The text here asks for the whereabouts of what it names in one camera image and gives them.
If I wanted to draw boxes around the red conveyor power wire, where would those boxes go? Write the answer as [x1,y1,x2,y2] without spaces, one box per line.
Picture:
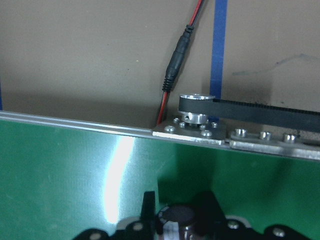
[156,0,206,126]

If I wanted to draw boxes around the green conveyor belt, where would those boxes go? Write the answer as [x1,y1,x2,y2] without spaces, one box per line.
[0,92,320,240]

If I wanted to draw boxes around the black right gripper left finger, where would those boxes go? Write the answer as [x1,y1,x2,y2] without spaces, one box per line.
[141,191,156,221]

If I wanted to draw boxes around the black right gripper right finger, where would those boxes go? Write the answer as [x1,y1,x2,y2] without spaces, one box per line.
[184,191,227,240]

